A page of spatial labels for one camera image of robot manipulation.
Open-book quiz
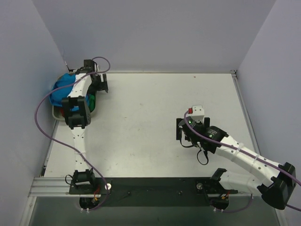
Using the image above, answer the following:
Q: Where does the blue t shirt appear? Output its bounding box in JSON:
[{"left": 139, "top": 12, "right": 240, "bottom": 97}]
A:
[{"left": 49, "top": 73, "right": 92, "bottom": 108}]

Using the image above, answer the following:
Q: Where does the aluminium front rail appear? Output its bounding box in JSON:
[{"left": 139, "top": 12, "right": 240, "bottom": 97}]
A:
[{"left": 30, "top": 178, "right": 245, "bottom": 198}]

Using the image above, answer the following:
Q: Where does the red t shirt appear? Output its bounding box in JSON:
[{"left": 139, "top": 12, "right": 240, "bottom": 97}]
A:
[{"left": 59, "top": 108, "right": 64, "bottom": 117}]

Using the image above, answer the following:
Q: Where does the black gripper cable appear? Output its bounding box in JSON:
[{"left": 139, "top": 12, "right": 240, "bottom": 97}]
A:
[{"left": 196, "top": 145, "right": 210, "bottom": 165}]

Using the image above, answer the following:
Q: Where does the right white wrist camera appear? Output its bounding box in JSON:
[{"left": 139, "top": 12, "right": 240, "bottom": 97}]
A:
[{"left": 188, "top": 105, "right": 205, "bottom": 123}]

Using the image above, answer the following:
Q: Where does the green t shirt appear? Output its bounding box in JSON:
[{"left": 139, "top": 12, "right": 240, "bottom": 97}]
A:
[{"left": 88, "top": 94, "right": 96, "bottom": 112}]

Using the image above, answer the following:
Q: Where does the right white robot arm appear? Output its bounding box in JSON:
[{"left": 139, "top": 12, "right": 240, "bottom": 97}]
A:
[{"left": 176, "top": 117, "right": 297, "bottom": 210}]

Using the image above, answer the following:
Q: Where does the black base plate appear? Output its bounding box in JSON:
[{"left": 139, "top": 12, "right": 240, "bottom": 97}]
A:
[{"left": 69, "top": 177, "right": 237, "bottom": 208}]

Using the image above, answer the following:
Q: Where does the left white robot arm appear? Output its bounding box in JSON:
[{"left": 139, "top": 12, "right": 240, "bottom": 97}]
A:
[{"left": 62, "top": 58, "right": 108, "bottom": 194}]

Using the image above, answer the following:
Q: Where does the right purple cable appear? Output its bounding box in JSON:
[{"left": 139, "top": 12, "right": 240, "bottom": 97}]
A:
[{"left": 183, "top": 110, "right": 301, "bottom": 214}]

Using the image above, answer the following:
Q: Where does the grey plastic bin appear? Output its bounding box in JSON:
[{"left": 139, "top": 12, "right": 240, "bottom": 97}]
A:
[{"left": 52, "top": 94, "right": 96, "bottom": 121}]

